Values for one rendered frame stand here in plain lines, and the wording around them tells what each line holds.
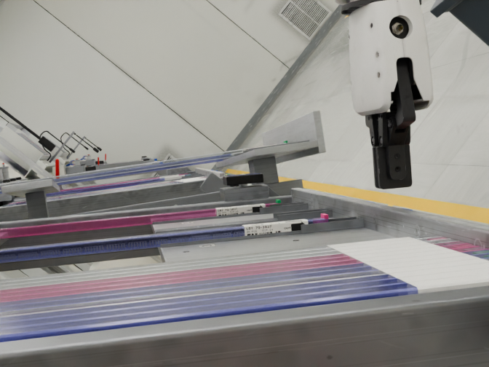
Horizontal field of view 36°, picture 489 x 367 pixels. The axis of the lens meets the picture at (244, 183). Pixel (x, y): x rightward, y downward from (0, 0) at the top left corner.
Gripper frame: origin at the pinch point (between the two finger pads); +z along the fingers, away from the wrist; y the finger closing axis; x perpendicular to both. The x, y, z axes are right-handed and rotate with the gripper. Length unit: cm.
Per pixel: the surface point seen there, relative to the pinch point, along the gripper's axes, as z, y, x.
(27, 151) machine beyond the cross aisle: -11, 473, 93
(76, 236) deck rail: 6.7, 30.1, 32.1
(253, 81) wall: -72, 771, -124
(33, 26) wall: -148, 771, 111
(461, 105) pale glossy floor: -12, 220, -111
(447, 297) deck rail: 4.1, -37.5, 11.5
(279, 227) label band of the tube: 4.6, -0.7, 11.6
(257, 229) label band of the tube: 4.5, -0.7, 13.6
